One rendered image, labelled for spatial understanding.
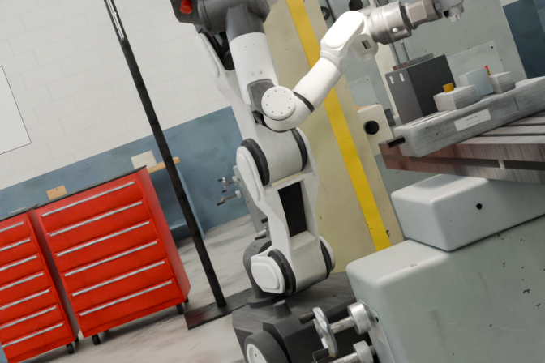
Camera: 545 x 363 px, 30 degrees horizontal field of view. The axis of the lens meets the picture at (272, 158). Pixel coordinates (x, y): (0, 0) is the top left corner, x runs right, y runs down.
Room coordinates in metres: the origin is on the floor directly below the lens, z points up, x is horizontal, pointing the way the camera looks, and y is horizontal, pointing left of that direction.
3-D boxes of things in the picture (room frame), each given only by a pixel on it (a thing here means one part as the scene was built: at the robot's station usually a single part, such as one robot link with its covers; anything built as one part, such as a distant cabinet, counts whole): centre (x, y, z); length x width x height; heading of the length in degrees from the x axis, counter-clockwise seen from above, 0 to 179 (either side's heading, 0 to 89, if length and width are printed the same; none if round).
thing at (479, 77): (2.36, -0.50, 1.04); 0.06 x 0.05 x 0.06; 6
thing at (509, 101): (2.36, -0.47, 0.99); 0.35 x 0.15 x 0.11; 96
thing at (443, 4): (2.31, -0.50, 1.24); 0.06 x 0.02 x 0.03; 72
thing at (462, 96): (2.36, -0.45, 1.02); 0.15 x 0.06 x 0.04; 6
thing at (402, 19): (2.37, -0.42, 1.23); 0.13 x 0.12 x 0.10; 162
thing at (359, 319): (2.28, -0.01, 0.63); 0.16 x 0.12 x 0.12; 97
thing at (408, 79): (2.89, -0.47, 1.03); 0.22 x 0.12 x 0.20; 9
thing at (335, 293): (2.98, 0.04, 0.59); 0.64 x 0.52 x 0.33; 21
